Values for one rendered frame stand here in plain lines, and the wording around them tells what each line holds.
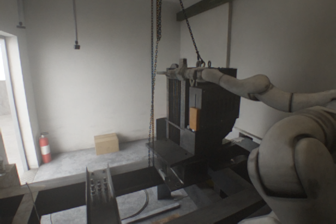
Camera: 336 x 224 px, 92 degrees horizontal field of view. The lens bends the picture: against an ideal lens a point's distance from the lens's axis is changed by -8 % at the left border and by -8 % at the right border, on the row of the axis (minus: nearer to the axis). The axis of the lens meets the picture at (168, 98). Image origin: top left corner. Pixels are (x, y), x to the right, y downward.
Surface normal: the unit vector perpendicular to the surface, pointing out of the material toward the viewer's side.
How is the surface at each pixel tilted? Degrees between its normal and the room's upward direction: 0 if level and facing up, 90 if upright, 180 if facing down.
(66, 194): 90
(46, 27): 90
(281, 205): 96
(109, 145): 90
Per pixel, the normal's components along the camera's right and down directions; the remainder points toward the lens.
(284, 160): -0.91, -0.24
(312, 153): 0.22, -0.46
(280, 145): -0.82, -0.44
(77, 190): 0.41, 0.18
